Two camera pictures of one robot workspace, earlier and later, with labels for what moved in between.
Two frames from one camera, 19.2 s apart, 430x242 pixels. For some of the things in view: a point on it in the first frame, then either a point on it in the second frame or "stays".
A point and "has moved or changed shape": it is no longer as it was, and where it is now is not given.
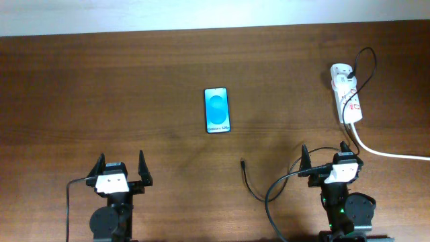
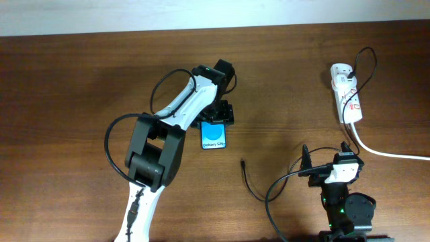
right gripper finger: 305,161 stays
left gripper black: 134,186 → 226,115
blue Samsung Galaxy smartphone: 217,110 has moved or changed shape
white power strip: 348,103 stays
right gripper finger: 344,147 stays
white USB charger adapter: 342,82 stays
